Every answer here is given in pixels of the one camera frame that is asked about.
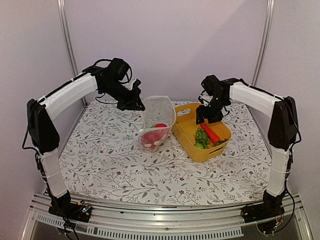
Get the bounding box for left aluminium frame post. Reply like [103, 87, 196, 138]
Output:
[56, 0, 87, 106]

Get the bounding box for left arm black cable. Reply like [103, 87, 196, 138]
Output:
[92, 58, 133, 83]

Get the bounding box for yellow plastic basket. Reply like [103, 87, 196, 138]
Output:
[172, 103, 232, 163]

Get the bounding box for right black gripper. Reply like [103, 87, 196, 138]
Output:
[196, 95, 229, 124]

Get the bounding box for clear zip top bag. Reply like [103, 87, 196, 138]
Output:
[138, 95, 176, 152]

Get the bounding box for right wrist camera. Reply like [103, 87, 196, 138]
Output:
[198, 92, 212, 106]

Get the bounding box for small green toy vegetable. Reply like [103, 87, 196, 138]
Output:
[194, 143, 204, 150]

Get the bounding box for green toy grapes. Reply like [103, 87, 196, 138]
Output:
[195, 127, 210, 149]

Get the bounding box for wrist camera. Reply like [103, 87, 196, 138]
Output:
[198, 92, 212, 106]
[124, 78, 141, 95]

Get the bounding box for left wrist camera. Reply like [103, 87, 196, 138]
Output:
[124, 78, 141, 95]

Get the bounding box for red toy apple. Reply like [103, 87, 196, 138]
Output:
[154, 123, 167, 133]

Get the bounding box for orange toy carrot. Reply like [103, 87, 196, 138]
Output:
[200, 123, 221, 144]

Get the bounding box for right aluminium frame post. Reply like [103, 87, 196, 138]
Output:
[251, 0, 275, 87]

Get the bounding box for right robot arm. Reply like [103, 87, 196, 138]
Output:
[196, 75, 302, 235]

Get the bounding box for aluminium frame post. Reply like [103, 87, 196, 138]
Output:
[56, 0, 87, 106]
[251, 0, 275, 87]

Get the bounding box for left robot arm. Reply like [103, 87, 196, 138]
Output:
[25, 58, 145, 223]

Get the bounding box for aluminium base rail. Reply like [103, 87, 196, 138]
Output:
[21, 193, 315, 240]

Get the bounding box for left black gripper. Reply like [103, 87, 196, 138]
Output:
[101, 80, 146, 111]

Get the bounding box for floral tablecloth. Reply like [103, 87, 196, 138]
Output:
[59, 101, 271, 205]

